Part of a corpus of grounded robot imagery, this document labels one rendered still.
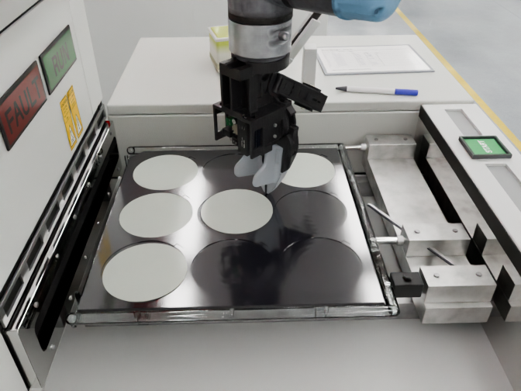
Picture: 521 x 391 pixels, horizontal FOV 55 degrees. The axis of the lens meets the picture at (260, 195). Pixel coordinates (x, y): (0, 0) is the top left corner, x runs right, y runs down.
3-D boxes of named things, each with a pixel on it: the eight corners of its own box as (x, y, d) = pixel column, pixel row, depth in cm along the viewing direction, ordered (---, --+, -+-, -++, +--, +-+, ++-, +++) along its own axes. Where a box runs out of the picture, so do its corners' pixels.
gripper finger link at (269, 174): (243, 205, 71) (242, 149, 65) (273, 188, 74) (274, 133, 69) (259, 215, 69) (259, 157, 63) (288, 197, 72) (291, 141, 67)
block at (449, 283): (423, 302, 59) (429, 285, 57) (415, 282, 61) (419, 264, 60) (491, 301, 59) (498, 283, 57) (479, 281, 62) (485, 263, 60)
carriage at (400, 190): (421, 325, 60) (426, 308, 58) (361, 163, 89) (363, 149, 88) (487, 323, 60) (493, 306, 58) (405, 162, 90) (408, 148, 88)
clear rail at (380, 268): (388, 320, 56) (390, 311, 55) (336, 148, 86) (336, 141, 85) (400, 320, 56) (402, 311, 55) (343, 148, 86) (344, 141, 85)
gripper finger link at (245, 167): (229, 196, 72) (226, 140, 67) (258, 180, 76) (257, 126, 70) (243, 205, 71) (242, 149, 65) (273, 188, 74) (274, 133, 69)
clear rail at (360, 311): (65, 327, 55) (62, 320, 54) (68, 318, 56) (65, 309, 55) (400, 320, 56) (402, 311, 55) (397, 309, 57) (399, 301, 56)
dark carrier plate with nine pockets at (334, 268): (77, 313, 56) (77, 309, 55) (132, 153, 84) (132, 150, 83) (384, 306, 57) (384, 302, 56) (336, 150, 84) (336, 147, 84)
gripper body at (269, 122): (213, 143, 66) (208, 55, 59) (259, 122, 71) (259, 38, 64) (253, 165, 62) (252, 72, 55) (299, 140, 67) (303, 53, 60)
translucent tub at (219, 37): (217, 74, 93) (215, 38, 89) (208, 60, 99) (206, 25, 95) (255, 70, 95) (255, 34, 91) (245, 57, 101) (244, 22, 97)
